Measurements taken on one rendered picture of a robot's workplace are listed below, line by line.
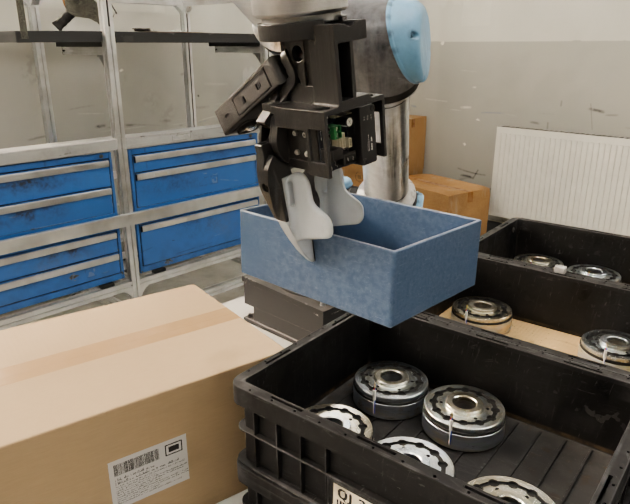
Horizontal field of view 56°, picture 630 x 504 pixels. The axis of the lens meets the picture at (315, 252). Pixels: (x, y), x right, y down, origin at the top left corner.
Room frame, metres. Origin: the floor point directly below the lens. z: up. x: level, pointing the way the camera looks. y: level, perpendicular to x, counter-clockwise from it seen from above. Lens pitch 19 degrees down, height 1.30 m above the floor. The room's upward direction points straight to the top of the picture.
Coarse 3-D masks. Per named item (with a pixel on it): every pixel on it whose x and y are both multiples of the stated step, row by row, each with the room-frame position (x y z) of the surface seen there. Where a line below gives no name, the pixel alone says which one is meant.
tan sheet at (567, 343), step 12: (444, 312) 1.01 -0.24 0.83; (516, 324) 0.96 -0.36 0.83; (528, 324) 0.96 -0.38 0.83; (516, 336) 0.91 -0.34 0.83; (528, 336) 0.91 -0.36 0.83; (540, 336) 0.91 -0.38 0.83; (552, 336) 0.91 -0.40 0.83; (564, 336) 0.91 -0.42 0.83; (576, 336) 0.91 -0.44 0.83; (552, 348) 0.87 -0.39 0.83; (564, 348) 0.87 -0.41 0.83; (576, 348) 0.87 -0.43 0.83
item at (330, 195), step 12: (312, 180) 0.53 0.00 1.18; (324, 180) 0.54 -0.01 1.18; (336, 180) 0.53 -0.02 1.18; (312, 192) 0.54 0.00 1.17; (324, 192) 0.54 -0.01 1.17; (336, 192) 0.53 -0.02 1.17; (348, 192) 0.52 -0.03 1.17; (324, 204) 0.54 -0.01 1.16; (336, 204) 0.53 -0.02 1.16; (348, 204) 0.52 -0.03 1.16; (360, 204) 0.51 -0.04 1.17; (336, 216) 0.53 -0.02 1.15; (348, 216) 0.52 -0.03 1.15; (360, 216) 0.51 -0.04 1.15
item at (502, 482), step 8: (472, 480) 0.52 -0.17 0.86; (480, 480) 0.52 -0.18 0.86; (488, 480) 0.52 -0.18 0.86; (496, 480) 0.52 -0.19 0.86; (504, 480) 0.52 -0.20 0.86; (512, 480) 0.52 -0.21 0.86; (520, 480) 0.52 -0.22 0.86; (480, 488) 0.51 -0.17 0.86; (488, 488) 0.51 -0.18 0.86; (496, 488) 0.51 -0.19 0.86; (504, 488) 0.51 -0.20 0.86; (512, 488) 0.51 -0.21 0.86; (520, 488) 0.51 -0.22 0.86; (528, 488) 0.51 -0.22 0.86; (536, 488) 0.51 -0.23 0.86; (528, 496) 0.50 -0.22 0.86; (536, 496) 0.50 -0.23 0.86; (544, 496) 0.50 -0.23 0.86
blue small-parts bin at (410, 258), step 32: (256, 224) 0.59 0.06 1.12; (384, 224) 0.66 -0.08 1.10; (416, 224) 0.63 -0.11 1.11; (448, 224) 0.60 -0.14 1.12; (480, 224) 0.58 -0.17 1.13; (256, 256) 0.59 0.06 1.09; (288, 256) 0.56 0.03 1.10; (320, 256) 0.53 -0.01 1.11; (352, 256) 0.50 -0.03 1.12; (384, 256) 0.48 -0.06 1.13; (416, 256) 0.49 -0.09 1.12; (448, 256) 0.53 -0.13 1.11; (288, 288) 0.55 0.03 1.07; (320, 288) 0.53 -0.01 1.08; (352, 288) 0.50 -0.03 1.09; (384, 288) 0.48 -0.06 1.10; (416, 288) 0.50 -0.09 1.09; (448, 288) 0.54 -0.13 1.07; (384, 320) 0.47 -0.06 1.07
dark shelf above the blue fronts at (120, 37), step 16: (0, 32) 2.34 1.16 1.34; (16, 32) 2.25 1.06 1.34; (32, 32) 2.29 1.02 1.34; (48, 32) 2.34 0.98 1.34; (64, 32) 2.38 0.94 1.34; (80, 32) 2.43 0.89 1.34; (96, 32) 2.47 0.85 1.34; (128, 32) 2.57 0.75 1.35; (144, 32) 2.63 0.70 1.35; (160, 32) 2.68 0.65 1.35; (176, 32) 2.74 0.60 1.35
